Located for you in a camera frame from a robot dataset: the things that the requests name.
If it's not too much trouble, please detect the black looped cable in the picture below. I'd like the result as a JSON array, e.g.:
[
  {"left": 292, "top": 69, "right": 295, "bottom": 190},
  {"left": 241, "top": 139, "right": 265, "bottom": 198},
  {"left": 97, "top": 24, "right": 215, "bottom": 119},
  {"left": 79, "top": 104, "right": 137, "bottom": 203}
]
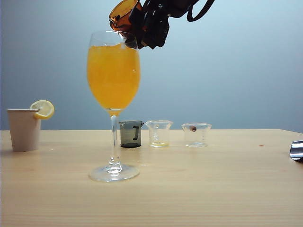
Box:
[{"left": 186, "top": 0, "right": 215, "bottom": 22}]

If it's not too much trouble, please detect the clear cup with yellow residue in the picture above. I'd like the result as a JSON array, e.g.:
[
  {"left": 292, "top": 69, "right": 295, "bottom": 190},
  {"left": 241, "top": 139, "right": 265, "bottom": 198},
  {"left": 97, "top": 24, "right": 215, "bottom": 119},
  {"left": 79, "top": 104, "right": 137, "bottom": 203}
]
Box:
[{"left": 144, "top": 120, "right": 174, "bottom": 148}]

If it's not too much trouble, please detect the stemmed wine glass with drink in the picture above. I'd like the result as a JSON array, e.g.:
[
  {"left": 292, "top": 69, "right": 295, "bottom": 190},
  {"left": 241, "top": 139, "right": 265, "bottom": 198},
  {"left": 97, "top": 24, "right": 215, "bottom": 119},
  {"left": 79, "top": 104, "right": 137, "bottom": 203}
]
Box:
[{"left": 86, "top": 30, "right": 141, "bottom": 183}]

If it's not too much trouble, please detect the shiny metal object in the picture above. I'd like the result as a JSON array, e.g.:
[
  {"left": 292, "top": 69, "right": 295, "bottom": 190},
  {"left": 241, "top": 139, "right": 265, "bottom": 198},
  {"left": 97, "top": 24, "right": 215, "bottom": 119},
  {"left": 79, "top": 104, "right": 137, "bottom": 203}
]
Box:
[{"left": 289, "top": 140, "right": 303, "bottom": 164}]

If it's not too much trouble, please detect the clear cup with red spot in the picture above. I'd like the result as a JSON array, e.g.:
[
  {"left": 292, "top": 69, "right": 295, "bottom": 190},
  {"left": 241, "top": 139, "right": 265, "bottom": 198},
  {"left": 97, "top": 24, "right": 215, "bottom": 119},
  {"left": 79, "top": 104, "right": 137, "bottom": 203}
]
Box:
[{"left": 181, "top": 122, "right": 213, "bottom": 148}]

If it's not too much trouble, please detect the smoky grey measuring cup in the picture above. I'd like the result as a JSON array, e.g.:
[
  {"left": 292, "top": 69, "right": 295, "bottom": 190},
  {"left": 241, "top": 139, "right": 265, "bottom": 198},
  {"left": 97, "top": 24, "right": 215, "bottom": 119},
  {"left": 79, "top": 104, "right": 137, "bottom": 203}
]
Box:
[{"left": 117, "top": 120, "right": 144, "bottom": 149}]

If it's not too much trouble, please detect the amber measuring cup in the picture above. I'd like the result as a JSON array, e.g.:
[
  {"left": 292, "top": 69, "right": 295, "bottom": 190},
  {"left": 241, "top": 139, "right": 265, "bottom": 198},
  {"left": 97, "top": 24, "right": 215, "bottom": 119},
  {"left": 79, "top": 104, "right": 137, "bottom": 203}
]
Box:
[{"left": 108, "top": 0, "right": 143, "bottom": 33}]

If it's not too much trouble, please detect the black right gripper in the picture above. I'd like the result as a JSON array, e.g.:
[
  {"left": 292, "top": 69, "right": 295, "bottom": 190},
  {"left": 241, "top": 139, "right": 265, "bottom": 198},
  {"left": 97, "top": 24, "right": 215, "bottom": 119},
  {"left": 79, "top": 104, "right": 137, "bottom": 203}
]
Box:
[{"left": 125, "top": 2, "right": 170, "bottom": 50}]

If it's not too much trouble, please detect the yellow lemon slice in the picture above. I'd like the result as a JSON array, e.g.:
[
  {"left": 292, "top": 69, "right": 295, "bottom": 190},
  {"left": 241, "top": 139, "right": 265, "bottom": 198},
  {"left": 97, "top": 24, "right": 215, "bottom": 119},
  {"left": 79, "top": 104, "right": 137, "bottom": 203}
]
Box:
[{"left": 29, "top": 100, "right": 55, "bottom": 120}]

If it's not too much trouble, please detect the beige paper cup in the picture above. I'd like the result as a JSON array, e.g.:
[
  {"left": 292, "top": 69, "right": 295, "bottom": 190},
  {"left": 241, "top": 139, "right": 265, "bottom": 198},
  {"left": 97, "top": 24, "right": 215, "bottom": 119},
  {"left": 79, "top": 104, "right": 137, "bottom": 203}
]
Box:
[{"left": 6, "top": 109, "right": 42, "bottom": 152}]

